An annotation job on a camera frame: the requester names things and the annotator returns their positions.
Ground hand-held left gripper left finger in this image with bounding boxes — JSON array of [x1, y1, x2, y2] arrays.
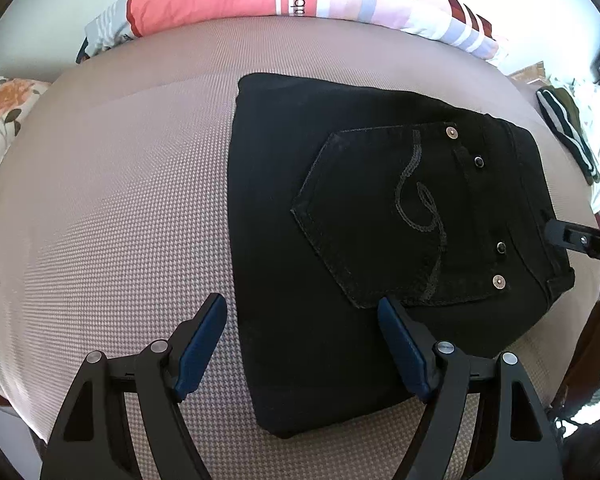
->
[[40, 292, 229, 480]]

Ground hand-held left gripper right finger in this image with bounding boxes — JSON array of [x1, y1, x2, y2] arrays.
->
[[377, 296, 566, 480]]

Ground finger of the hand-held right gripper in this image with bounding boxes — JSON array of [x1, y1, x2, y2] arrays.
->
[[541, 211, 600, 267]]

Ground black pants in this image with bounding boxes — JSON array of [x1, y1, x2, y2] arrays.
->
[[226, 73, 576, 440]]

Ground dark green striped garment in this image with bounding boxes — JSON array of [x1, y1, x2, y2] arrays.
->
[[536, 86, 600, 186]]

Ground beige woven bed mat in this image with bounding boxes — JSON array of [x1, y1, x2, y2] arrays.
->
[[0, 16, 600, 447]]

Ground floral print pillow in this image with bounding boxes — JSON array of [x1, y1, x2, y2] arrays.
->
[[0, 76, 53, 223]]

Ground pink striped pillow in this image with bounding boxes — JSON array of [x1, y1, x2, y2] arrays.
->
[[76, 0, 511, 64]]

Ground wooden bed frame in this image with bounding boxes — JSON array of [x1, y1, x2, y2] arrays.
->
[[550, 280, 600, 411]]

